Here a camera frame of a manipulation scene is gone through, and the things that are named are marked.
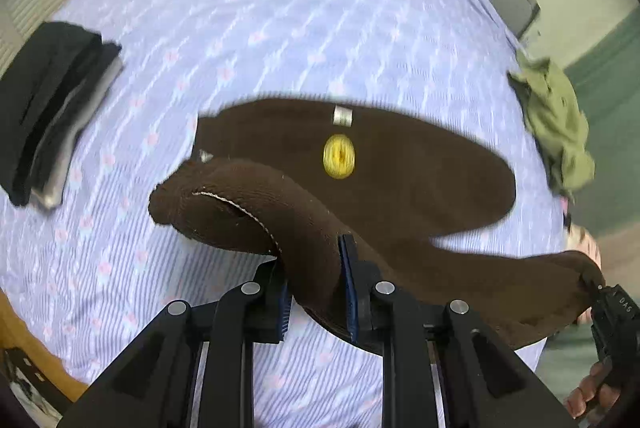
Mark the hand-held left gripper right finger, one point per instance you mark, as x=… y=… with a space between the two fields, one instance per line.
x=350 y=288

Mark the green curtain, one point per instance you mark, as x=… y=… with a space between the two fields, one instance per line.
x=610 y=73

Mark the white folded garment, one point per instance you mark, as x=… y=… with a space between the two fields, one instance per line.
x=56 y=178

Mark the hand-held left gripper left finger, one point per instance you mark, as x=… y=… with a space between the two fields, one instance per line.
x=281 y=308

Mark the person's right hand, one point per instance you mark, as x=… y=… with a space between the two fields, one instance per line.
x=592 y=390

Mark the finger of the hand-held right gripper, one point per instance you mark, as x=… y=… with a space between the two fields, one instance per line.
x=596 y=284

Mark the brown pants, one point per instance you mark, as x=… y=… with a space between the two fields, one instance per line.
x=425 y=178

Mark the pink printed garment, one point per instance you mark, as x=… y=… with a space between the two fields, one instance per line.
x=582 y=240

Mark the green garment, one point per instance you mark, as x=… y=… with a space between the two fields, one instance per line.
x=555 y=118

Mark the black folded clothes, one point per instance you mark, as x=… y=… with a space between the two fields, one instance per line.
x=45 y=83

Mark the purple striped bedspread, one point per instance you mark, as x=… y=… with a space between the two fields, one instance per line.
x=275 y=33

